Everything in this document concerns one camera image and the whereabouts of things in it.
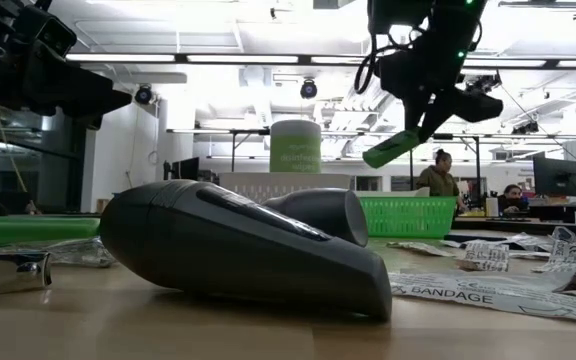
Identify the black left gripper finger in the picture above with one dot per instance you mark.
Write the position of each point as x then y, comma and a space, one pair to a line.
83, 92
90, 121

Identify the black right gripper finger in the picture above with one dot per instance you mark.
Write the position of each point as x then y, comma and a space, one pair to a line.
435, 120
414, 115

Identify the small green bottle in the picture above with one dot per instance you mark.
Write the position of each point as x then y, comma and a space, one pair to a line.
390, 148
38, 230

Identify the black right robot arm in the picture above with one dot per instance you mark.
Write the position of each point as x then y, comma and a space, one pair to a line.
438, 25

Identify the person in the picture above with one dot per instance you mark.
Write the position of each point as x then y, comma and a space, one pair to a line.
438, 180
512, 200

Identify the green perforated plastic basket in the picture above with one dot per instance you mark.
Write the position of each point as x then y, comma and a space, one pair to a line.
408, 217

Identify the white cup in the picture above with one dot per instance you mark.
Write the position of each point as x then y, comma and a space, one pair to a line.
492, 206

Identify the black computer monitor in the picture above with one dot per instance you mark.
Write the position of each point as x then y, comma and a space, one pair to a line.
185, 169
555, 175

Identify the green white disinfecting wipes canister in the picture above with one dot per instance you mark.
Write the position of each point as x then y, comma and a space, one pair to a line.
295, 150

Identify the plastic-wrapped silver nail clipper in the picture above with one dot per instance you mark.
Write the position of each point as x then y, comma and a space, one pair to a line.
78, 252

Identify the white perforated plastic basket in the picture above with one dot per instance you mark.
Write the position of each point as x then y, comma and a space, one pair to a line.
288, 182

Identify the long overhead light bar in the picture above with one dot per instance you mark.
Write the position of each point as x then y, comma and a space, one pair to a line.
243, 58

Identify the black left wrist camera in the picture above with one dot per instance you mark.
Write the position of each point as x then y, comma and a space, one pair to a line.
48, 30

